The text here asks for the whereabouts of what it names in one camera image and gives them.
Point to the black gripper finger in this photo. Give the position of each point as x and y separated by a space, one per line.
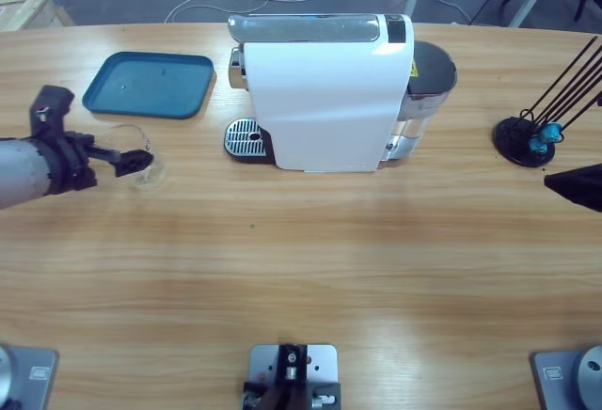
583 186

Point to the black capsule holder with rods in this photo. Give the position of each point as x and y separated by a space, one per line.
510 137

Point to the camera mount with dark post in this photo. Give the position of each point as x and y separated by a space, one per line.
324 358

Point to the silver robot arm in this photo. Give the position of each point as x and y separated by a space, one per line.
19 170

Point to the clear drinking glass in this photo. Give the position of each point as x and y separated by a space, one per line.
151 179

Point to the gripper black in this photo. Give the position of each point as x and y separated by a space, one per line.
70 161

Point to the blue foil coffee capsule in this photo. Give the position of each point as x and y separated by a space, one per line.
550 133
537 146

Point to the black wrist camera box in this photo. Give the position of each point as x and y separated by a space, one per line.
52 104

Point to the wooden crate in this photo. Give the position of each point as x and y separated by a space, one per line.
28 10

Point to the white capsule coffee machine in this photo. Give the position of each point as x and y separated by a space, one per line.
324 99

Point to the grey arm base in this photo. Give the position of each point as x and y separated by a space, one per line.
555 374
40 372

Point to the teal plastic tray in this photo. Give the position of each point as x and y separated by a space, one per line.
146 85

